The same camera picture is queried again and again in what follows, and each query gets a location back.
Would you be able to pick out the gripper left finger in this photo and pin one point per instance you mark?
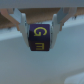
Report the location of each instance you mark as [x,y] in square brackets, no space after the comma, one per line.
[23,24]

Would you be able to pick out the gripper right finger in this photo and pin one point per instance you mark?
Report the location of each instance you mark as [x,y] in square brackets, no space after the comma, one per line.
[57,24]

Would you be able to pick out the purple block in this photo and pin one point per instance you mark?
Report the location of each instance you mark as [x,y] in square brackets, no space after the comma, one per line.
[39,36]

